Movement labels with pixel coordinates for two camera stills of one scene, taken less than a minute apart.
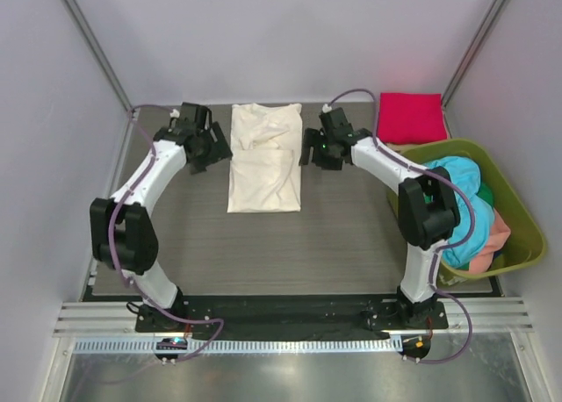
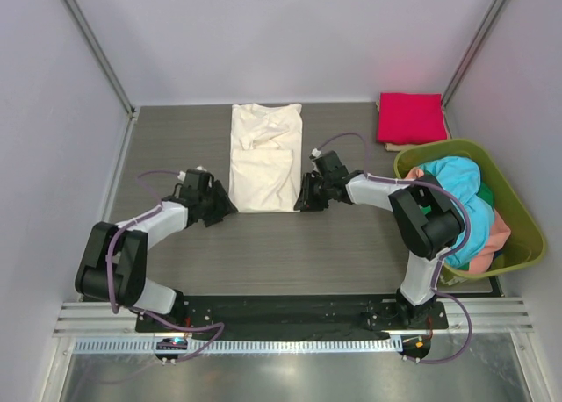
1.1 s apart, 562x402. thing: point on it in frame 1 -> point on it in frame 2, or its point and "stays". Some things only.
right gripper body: x=323 y=156 -> x=316 y=194
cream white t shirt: x=265 y=158 stays
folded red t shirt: x=411 y=118 stays
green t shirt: x=485 y=192 stays
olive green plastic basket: x=526 y=244 stays
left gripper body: x=205 y=147 -> x=215 y=204
